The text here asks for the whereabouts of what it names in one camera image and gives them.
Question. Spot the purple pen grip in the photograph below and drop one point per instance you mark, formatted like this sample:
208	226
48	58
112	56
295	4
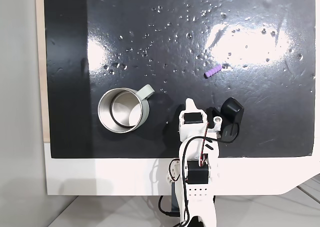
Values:
212	71

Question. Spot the grey-green steel mug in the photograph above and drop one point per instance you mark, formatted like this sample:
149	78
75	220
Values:
122	107

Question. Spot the black table mat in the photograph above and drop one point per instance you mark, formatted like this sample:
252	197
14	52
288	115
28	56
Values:
150	24

